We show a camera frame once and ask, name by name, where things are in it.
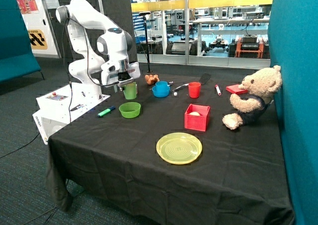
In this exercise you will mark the yellow plastic plate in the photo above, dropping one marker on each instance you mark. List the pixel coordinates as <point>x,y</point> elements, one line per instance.
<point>179,148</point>

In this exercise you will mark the teal partition wall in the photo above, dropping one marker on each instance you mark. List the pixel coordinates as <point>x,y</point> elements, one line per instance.
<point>293,43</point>

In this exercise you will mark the black tablecloth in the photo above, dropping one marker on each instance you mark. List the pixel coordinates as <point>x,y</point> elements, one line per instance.
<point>238,179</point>

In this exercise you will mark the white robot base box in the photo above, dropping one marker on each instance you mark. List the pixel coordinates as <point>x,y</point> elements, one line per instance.
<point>54,107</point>

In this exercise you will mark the green blue highlighter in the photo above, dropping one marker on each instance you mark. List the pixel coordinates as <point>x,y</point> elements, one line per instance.
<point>106,111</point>

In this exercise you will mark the small brown plush toy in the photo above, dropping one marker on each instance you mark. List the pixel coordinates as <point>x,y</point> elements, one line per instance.
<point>151,79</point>

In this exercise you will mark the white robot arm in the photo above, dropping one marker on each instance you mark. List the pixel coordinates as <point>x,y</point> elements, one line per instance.
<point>104,46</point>

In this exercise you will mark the red square box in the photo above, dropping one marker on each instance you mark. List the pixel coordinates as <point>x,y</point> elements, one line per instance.
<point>199,123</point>

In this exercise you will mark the white ball in box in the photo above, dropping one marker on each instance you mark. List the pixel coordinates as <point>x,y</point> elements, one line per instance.
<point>194,113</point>

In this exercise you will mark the red flat box lid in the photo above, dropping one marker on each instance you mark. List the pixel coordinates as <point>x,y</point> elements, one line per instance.
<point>235,89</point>

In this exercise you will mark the black pen on base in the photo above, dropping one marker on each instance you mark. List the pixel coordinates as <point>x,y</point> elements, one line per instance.
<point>77,107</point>

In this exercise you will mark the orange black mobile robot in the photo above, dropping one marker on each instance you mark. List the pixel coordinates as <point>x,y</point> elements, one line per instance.
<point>249,46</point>

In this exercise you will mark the beige teddy bear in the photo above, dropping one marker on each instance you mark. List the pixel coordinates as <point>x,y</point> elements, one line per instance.
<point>261,87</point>

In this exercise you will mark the black spatula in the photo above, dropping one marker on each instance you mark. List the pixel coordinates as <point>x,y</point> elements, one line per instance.
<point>204,78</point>

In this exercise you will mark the red white marker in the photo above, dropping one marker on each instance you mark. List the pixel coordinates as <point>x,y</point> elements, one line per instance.
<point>218,90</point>

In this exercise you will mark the black tripod stand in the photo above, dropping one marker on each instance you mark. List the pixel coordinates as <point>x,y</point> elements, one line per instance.
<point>143,14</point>

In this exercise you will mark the green plastic cup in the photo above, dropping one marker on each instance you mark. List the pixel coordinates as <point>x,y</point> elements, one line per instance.
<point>130,91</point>

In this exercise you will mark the yellow black sign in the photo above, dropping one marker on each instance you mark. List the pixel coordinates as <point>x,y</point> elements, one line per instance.
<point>37,39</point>

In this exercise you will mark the green plastic bowl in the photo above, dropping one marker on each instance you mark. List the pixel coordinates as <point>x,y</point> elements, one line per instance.
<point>130,110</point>

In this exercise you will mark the red plastic cup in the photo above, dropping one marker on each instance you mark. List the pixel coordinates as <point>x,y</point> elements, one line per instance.
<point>194,89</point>

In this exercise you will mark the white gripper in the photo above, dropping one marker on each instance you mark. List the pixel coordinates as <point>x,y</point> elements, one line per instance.
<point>119,73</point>

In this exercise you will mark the blue plastic cup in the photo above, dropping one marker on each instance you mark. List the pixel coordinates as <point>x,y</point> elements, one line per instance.
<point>161,86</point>

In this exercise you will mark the teal sofa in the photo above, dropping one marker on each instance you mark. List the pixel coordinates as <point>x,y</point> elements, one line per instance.
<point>16,57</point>

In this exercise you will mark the blue plastic bowl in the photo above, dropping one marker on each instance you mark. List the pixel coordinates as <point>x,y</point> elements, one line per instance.
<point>161,94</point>

